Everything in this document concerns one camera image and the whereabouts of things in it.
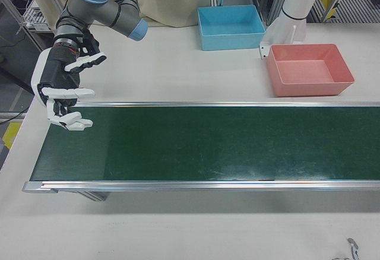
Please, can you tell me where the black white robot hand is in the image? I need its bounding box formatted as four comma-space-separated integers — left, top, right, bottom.
31, 46, 107, 132

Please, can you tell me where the blue plastic box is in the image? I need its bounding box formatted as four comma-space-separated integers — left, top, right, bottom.
197, 4, 267, 51

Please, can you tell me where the pink plastic box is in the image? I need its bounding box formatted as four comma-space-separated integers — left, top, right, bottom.
266, 43, 356, 97

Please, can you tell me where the green conveyor belt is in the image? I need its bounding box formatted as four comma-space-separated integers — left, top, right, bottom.
23, 102, 380, 203

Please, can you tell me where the metal reacher grabber tool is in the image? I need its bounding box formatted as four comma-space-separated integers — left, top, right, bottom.
346, 237, 360, 260

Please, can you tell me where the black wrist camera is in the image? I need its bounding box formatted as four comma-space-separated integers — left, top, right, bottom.
79, 30, 101, 58

